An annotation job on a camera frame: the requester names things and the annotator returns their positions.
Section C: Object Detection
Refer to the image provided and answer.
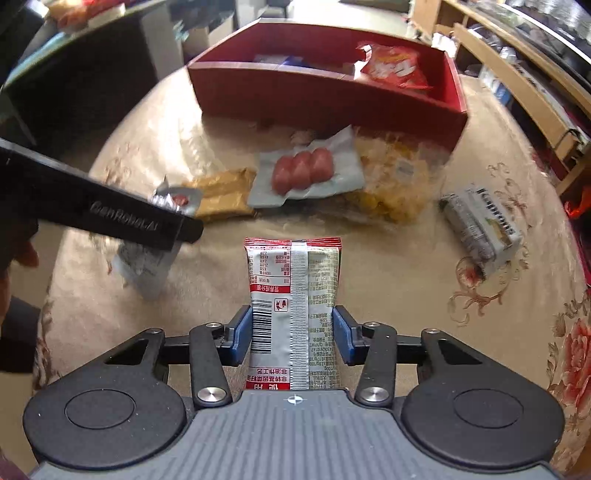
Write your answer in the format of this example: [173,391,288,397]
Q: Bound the silver cracker packet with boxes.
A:
[438,184,526,281]

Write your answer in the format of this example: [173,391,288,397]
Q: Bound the clear yellow noodle snack packet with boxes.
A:
[341,131,452,225]

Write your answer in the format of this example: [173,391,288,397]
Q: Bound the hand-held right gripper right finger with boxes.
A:
[332,304,488,409]

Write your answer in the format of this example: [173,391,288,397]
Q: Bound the wooden television cabinet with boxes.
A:
[410,0,591,195]

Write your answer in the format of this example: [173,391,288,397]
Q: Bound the orange plastic bag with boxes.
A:
[564,193,591,223]

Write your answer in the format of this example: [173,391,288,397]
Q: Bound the small silver foil packet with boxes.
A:
[112,176,205,302]

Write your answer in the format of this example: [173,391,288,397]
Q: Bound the red snack packet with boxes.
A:
[355,42,433,91]

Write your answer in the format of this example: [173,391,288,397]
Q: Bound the vacuum-packed sausage packet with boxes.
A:
[246,124,366,209]

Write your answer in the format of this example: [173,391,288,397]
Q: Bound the red cardboard box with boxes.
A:
[187,19,469,151]

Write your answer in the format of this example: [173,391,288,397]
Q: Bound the purple wafer packet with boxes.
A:
[252,54,306,66]

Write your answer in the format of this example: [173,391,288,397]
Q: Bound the golden brown snack packet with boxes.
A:
[184,167,257,223]

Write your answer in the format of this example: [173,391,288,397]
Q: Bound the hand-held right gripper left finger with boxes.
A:
[104,305,254,409]

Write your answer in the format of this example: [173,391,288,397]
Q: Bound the red and white barcode packet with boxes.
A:
[243,236,344,393]

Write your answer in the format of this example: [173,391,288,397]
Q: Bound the blue and white box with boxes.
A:
[480,69,514,108]

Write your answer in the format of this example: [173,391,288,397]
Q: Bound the person's left hand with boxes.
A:
[0,239,41,320]

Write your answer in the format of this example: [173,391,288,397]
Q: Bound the open cardboard box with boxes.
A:
[179,22,223,66]

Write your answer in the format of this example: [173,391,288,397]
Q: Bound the orange boxes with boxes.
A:
[46,0,126,29]

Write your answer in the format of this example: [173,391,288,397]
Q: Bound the black sideboard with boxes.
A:
[0,0,232,158]

